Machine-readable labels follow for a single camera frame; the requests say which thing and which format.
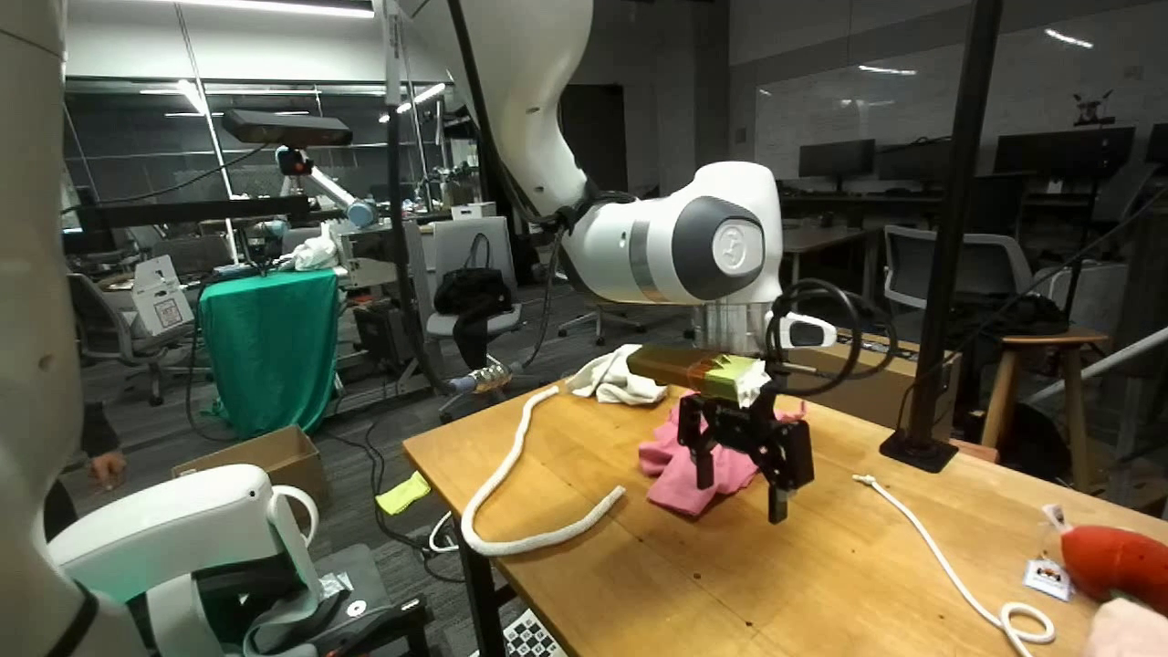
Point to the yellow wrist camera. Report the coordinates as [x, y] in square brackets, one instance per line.
[712, 373]

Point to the small printed card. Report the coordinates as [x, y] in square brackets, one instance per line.
[1040, 573]

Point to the pink cloth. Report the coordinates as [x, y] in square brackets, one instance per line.
[673, 472]

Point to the black vertical pole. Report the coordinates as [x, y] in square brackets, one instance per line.
[918, 440]

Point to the wooden stool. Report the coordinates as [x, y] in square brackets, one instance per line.
[1039, 418]

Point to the small cardboard box floor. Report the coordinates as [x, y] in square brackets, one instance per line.
[284, 452]

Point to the white towel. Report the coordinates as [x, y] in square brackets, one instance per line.
[614, 382]

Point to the orange plush carrot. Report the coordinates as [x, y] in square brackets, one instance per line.
[1104, 560]

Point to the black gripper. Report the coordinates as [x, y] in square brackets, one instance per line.
[775, 442]

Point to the cardboard box on floor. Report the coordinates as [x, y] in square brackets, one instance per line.
[877, 386]

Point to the peach cloth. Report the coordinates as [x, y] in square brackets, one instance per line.
[1124, 629]

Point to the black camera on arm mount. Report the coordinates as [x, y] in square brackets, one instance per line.
[284, 133]

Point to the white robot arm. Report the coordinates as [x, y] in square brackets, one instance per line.
[710, 240]

